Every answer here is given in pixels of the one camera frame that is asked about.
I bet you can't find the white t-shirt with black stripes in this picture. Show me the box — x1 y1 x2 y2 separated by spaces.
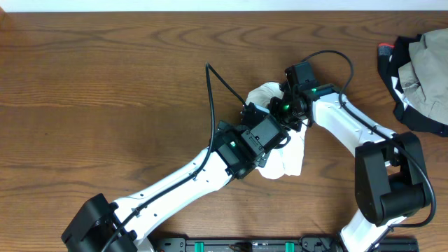
246 82 307 179

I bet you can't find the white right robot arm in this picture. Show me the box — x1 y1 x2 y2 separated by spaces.
268 60 436 251

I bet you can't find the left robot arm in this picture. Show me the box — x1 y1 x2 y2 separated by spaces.
61 104 290 251

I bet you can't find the black garment with red trim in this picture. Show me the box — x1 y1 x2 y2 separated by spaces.
377 34 447 137

